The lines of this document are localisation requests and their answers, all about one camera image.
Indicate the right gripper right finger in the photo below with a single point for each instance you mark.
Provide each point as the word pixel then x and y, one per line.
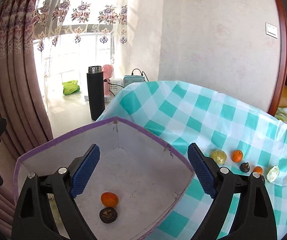
pixel 254 217

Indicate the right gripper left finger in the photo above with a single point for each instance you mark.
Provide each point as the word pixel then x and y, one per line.
pixel 33 217

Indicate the small orange tangerine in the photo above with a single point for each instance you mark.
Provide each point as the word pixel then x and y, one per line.
pixel 258 169

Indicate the dark purple mangosteen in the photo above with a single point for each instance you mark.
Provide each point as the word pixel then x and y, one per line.
pixel 245 167

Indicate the large orange tangerine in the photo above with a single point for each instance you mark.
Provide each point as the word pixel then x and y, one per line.
pixel 237 156

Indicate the wrapped green apple half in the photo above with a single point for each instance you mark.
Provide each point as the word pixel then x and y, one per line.
pixel 273 174

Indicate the yellow-green fruit piece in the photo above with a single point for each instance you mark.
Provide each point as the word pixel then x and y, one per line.
pixel 219 156

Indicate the dark dried fruit in box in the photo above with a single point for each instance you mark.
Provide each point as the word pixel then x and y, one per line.
pixel 108 215

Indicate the orange tangerine in box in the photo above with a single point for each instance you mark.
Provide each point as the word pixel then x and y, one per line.
pixel 109 199

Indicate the pink patterned curtain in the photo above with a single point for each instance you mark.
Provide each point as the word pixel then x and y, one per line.
pixel 21 104

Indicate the teal checkered tablecloth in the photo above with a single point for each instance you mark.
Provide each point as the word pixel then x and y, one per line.
pixel 182 113

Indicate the green plastic bag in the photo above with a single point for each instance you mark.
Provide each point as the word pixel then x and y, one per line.
pixel 70 87

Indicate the black thermos bottle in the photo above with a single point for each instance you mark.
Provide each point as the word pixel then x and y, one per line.
pixel 95 91

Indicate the white speaker box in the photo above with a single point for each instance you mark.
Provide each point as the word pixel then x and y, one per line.
pixel 115 86

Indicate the pink desk fan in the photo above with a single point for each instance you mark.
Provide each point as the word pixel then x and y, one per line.
pixel 108 72

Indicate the light blue clock device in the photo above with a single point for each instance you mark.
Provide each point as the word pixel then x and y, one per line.
pixel 129 79

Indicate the sheer floral lace curtain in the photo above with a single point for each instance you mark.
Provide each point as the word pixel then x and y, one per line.
pixel 70 35

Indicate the white wall switch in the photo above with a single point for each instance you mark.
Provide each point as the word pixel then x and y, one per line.
pixel 271 30

